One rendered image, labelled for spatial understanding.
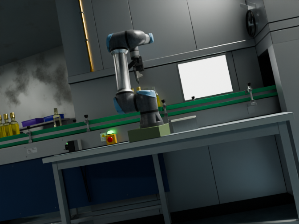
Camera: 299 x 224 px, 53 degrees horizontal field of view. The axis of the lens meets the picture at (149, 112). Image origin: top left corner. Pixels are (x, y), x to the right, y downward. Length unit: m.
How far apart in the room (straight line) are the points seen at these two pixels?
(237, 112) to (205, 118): 0.25
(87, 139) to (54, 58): 4.18
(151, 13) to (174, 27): 0.24
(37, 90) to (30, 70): 0.45
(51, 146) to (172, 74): 1.14
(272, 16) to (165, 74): 0.92
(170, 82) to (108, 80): 0.54
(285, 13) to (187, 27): 0.77
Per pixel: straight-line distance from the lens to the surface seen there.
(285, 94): 2.34
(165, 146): 1.81
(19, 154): 2.55
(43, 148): 2.47
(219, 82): 2.59
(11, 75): 7.09
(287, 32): 2.43
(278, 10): 2.47
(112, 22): 2.77
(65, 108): 6.15
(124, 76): 1.92
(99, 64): 2.70
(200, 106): 2.39
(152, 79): 2.57
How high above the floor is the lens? 0.78
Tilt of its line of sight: 4 degrees up
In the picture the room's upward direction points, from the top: 11 degrees counter-clockwise
